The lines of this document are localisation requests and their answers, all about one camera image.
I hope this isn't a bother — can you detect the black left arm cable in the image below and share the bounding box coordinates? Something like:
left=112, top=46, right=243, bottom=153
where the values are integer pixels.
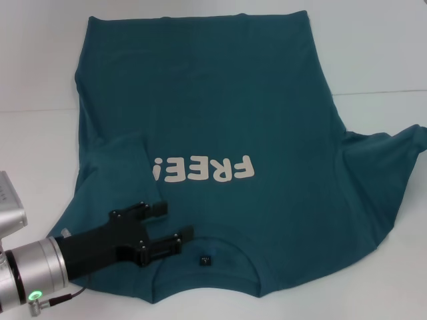
left=28, top=285, right=88, bottom=318

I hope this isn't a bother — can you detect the teal t-shirt with FREE print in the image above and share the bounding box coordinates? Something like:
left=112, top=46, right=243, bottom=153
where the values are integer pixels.
left=48, top=11, right=427, bottom=297

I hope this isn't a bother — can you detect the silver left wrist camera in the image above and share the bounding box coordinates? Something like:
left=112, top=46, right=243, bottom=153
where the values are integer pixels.
left=0, top=169, right=29, bottom=248

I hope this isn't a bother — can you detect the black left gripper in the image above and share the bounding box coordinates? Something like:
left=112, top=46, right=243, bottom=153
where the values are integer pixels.
left=55, top=199, right=195, bottom=280

